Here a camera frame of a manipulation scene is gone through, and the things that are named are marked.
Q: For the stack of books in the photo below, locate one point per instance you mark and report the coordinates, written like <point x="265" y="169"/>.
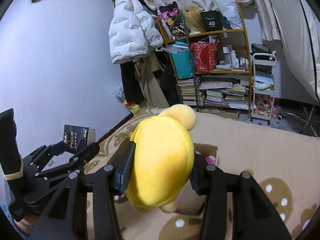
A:
<point x="216" y="90"/>

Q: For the beige brown patterned rug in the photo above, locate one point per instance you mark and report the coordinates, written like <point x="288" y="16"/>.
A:
<point x="284" y="164"/>

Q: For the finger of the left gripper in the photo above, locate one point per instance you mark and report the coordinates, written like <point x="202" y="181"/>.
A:
<point x="48" y="152"/>
<point x="75" y="163"/>

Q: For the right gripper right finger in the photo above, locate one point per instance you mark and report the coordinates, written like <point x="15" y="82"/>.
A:
<point x="254" y="216"/>

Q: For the white puffer jacket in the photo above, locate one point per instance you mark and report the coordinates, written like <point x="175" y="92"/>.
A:
<point x="133" y="33"/>

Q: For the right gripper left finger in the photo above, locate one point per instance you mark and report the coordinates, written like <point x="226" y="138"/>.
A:
<point x="65" y="215"/>

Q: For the pink swirl roll plush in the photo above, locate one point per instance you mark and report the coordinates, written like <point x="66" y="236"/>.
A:
<point x="211" y="160"/>

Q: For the wooden bookshelf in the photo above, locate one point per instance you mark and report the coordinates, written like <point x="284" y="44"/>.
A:
<point x="233" y="54"/>

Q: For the beige hanging coat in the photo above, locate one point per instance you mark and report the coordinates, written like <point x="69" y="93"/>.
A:
<point x="148" y="83"/>

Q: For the red gift bag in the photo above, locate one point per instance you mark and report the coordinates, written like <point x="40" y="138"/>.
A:
<point x="205" y="56"/>

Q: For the teal bag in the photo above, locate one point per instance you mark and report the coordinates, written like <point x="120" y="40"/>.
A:
<point x="179" y="52"/>

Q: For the snack bags on floor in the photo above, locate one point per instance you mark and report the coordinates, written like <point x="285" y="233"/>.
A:
<point x="119" y="94"/>

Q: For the black Face tissue pack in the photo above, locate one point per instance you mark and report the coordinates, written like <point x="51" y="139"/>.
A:
<point x="76" y="138"/>

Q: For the black box marked 40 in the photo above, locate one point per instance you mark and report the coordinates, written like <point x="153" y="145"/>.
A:
<point x="211" y="20"/>

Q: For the blonde wig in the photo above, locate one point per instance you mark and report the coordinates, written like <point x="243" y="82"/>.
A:
<point x="193" y="20"/>

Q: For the yellow plush toy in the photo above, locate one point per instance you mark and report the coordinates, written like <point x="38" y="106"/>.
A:
<point x="163" y="160"/>

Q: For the printed cardboard box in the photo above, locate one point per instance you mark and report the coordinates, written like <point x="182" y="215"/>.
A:
<point x="206" y="149"/>

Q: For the white rolling cart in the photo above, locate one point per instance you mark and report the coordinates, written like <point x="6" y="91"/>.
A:
<point x="263" y="86"/>

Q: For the black sleeved left forearm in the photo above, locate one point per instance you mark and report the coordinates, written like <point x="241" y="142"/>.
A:
<point x="11" y="160"/>

